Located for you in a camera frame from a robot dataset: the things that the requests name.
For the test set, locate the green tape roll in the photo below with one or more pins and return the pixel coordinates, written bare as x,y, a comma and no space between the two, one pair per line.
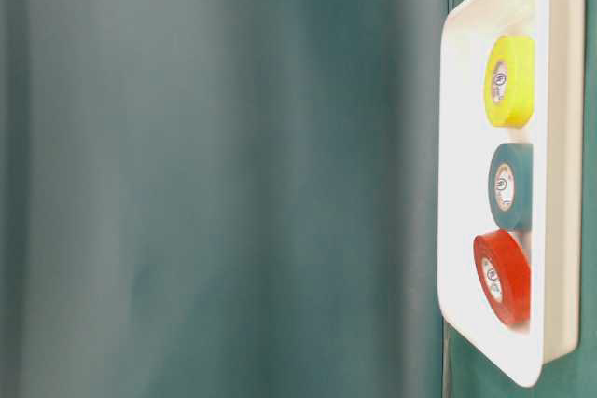
510,186

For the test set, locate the red tape roll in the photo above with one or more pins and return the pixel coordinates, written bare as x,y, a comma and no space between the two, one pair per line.
504,276

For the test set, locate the yellow tape roll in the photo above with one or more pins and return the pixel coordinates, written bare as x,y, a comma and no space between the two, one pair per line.
508,90

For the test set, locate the white plastic tray case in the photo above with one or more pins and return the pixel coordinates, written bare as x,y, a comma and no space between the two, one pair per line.
467,142

